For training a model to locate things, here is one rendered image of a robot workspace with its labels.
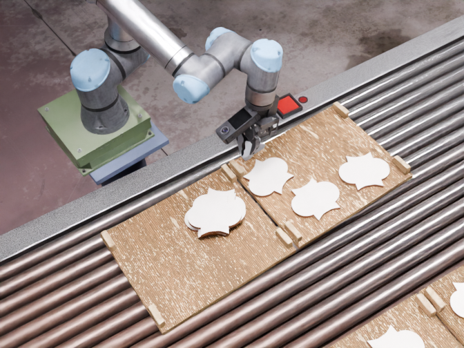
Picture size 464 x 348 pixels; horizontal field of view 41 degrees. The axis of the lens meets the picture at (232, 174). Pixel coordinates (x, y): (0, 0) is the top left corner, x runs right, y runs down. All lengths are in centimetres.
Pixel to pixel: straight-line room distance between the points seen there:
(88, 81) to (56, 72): 189
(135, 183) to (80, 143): 22
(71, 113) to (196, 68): 69
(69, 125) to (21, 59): 188
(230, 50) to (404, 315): 77
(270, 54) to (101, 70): 56
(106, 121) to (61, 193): 122
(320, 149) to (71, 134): 76
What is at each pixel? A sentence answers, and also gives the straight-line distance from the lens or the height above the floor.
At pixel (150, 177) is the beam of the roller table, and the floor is 92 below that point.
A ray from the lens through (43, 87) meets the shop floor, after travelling 364.
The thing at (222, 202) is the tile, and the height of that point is 98.
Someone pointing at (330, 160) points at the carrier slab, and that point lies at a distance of 185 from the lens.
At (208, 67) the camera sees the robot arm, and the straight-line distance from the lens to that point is 147.
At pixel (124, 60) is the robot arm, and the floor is 116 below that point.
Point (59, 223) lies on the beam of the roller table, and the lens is 184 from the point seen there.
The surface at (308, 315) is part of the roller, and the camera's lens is 160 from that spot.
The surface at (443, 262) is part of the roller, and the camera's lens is 173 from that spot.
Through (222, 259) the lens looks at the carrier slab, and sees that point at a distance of 166.
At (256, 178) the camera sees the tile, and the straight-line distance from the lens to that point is 179.
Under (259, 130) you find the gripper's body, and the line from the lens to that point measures 160.
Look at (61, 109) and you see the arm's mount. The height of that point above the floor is 96.
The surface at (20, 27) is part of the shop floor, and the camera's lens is 410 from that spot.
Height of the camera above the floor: 237
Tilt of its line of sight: 52 degrees down
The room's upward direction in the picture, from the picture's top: 5 degrees counter-clockwise
